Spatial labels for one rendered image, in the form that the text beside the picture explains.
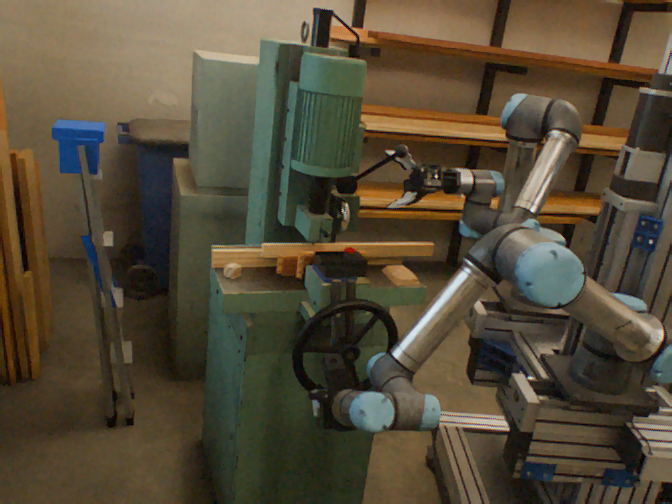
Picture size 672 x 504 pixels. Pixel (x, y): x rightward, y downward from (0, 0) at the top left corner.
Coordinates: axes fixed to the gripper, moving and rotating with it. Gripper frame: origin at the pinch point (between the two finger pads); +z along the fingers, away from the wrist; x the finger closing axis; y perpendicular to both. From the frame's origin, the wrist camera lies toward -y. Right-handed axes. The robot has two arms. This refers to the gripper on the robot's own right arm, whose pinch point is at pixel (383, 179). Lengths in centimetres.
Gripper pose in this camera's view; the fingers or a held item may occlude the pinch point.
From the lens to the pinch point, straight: 164.5
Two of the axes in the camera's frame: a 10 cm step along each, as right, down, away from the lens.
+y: 3.7, -0.8, -9.2
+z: -9.3, 0.0, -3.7
